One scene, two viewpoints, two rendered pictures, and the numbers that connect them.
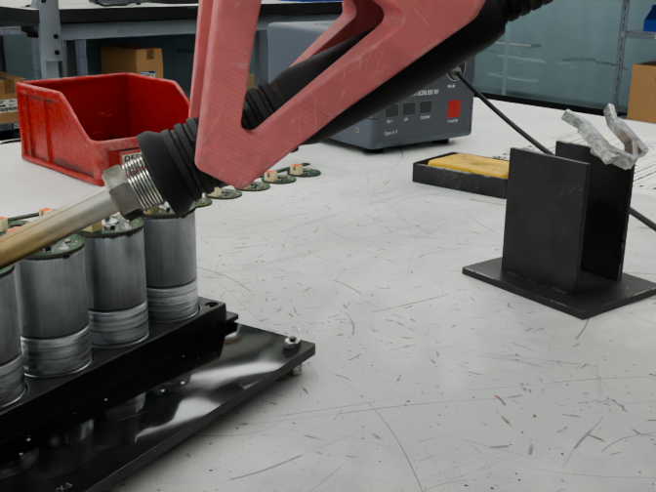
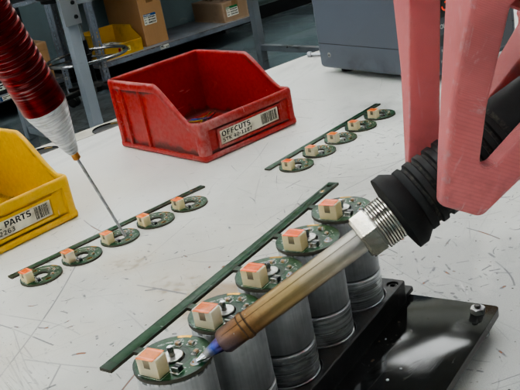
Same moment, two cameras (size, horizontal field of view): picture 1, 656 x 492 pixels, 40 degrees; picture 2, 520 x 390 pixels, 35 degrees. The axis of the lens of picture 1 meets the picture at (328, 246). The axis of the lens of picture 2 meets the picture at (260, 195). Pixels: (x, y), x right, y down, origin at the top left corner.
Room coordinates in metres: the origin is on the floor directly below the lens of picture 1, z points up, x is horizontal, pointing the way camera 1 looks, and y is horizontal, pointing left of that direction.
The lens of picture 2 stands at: (0.01, 0.06, 0.94)
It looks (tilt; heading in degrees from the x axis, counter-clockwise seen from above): 21 degrees down; 6
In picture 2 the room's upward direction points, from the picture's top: 11 degrees counter-clockwise
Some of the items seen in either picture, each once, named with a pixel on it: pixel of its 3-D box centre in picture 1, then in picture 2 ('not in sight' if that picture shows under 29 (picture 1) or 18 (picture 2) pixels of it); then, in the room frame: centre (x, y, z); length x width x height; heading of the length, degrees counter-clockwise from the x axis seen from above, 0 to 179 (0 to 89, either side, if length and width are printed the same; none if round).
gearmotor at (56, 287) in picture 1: (50, 314); (280, 331); (0.28, 0.09, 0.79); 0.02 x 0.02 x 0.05
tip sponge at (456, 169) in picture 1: (476, 172); not in sight; (0.63, -0.10, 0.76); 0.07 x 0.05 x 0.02; 52
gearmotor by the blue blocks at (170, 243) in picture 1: (164, 268); (349, 261); (0.32, 0.06, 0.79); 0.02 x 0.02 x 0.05
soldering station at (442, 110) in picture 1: (368, 82); (410, 13); (0.80, -0.03, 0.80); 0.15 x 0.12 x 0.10; 37
